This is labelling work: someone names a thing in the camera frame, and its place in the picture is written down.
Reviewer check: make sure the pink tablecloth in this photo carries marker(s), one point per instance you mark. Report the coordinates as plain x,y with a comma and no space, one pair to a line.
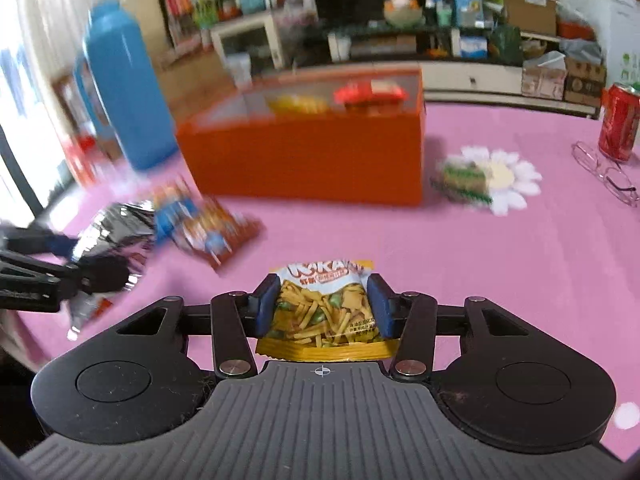
500,285

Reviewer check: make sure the blue white carton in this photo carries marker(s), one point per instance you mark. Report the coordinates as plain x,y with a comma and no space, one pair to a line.
469,7

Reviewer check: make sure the yellow pea snack packet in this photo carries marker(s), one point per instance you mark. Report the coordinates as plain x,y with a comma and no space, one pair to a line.
320,310

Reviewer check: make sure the red box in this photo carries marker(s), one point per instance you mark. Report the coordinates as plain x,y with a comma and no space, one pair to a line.
82,160

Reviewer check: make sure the white television stand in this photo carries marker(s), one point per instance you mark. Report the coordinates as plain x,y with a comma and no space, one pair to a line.
465,80

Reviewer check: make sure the white printed carton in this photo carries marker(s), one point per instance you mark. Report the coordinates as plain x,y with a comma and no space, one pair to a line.
625,45

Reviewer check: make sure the red snack packet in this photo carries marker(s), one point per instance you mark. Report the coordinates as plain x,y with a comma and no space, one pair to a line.
370,94

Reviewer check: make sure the orange box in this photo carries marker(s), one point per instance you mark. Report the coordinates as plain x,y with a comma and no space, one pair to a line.
300,160

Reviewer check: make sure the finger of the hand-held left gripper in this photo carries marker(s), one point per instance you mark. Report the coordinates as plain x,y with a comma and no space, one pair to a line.
95,275
45,245

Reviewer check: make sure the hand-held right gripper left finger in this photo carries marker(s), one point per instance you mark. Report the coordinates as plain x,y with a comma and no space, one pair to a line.
267,306

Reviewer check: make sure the brown cardboard box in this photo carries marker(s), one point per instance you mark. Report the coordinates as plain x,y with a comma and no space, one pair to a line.
585,82

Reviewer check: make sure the green trimmed cookie packet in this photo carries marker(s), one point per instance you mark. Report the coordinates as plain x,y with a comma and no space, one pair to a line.
462,177

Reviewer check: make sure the bookshelf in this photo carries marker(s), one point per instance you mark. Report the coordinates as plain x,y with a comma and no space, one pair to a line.
190,5

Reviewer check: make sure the silver orange snack packet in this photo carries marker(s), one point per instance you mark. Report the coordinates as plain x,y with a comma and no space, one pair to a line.
115,230

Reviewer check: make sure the orange blue snack packet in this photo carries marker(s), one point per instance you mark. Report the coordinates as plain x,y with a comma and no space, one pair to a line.
225,232

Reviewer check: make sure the yellow black chip bag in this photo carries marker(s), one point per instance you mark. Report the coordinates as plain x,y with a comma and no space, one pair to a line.
297,105

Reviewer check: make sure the red soda can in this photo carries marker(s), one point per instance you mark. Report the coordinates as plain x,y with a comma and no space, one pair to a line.
620,122

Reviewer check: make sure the eyeglasses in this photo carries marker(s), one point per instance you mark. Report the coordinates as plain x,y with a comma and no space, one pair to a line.
615,180

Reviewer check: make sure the silver blue candy packet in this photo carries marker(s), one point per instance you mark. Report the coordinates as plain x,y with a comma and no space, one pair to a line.
172,215

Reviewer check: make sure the printed cardboard box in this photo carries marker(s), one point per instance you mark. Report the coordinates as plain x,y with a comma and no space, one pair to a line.
542,80

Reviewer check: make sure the blue thermos jug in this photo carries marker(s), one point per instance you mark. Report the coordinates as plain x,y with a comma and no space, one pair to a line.
127,90

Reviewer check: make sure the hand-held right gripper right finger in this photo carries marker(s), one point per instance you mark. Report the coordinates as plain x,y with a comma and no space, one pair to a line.
380,310

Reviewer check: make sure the fruit bowl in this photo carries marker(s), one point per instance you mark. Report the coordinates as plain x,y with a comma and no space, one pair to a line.
402,10

